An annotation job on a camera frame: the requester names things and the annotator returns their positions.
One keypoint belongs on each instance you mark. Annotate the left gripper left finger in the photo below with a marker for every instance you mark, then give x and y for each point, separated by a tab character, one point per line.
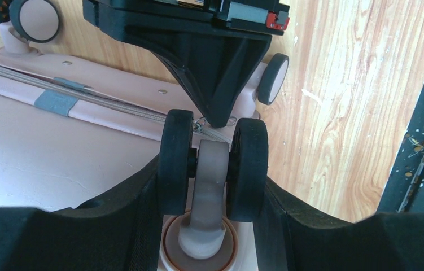
119	229

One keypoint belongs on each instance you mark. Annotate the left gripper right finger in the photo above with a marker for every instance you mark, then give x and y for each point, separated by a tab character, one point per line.
292	235

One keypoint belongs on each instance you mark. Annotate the pink suitcase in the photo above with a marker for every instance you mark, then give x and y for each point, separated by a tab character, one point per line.
71	129

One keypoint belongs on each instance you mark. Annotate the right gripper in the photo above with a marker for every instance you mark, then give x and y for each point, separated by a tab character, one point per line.
211	49

